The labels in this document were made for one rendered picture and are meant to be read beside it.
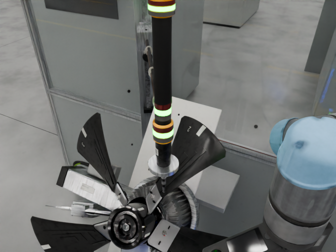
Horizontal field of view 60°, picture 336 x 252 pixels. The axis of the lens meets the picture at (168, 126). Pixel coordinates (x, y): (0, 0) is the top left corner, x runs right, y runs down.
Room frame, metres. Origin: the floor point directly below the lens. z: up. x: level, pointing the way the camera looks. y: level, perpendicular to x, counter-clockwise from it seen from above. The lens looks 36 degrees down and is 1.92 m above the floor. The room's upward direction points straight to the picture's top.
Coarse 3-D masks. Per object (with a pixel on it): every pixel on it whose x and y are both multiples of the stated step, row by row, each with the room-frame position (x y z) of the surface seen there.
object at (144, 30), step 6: (144, 24) 1.15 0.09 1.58; (150, 24) 1.15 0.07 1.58; (138, 30) 1.08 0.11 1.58; (144, 30) 1.08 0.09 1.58; (150, 30) 1.08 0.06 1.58; (138, 36) 1.06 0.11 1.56; (144, 36) 1.06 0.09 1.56; (150, 36) 1.06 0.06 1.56; (138, 42) 1.06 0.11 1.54; (144, 42) 1.06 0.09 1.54; (150, 42) 1.06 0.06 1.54; (138, 48) 1.06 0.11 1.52; (144, 48) 1.06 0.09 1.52
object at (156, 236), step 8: (160, 224) 0.52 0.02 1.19; (168, 224) 0.52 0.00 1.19; (152, 232) 0.50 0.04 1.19; (160, 232) 0.50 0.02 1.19; (168, 232) 0.50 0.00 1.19; (176, 232) 0.50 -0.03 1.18; (152, 240) 0.47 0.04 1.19; (160, 240) 0.47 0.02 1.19; (168, 240) 0.47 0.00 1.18; (160, 248) 0.45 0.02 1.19
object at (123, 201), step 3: (117, 183) 0.61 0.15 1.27; (117, 186) 0.60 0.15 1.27; (117, 189) 0.61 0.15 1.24; (120, 189) 0.59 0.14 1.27; (117, 192) 0.62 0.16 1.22; (120, 195) 0.60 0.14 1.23; (123, 195) 0.57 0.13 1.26; (120, 198) 0.60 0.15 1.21; (123, 198) 0.58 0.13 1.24; (120, 201) 0.61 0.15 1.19; (123, 201) 0.58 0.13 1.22; (126, 201) 0.56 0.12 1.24; (123, 204) 0.59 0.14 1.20
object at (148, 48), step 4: (148, 44) 0.98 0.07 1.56; (148, 48) 0.94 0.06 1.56; (148, 52) 0.91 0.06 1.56; (148, 56) 0.88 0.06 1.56; (152, 64) 0.82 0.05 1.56; (152, 68) 0.79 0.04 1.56; (148, 72) 0.79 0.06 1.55; (152, 72) 0.76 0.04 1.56; (152, 76) 0.73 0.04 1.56; (152, 80) 0.72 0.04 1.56; (152, 100) 0.62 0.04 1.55
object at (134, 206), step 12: (132, 204) 0.54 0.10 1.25; (144, 204) 0.57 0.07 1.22; (120, 216) 0.51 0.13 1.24; (132, 216) 0.51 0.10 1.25; (144, 216) 0.51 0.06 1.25; (156, 216) 0.56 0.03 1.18; (108, 228) 0.50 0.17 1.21; (120, 228) 0.50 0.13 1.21; (132, 228) 0.49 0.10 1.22; (144, 228) 0.48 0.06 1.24; (120, 240) 0.47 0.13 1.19; (132, 240) 0.47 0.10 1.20; (144, 240) 0.47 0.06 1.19
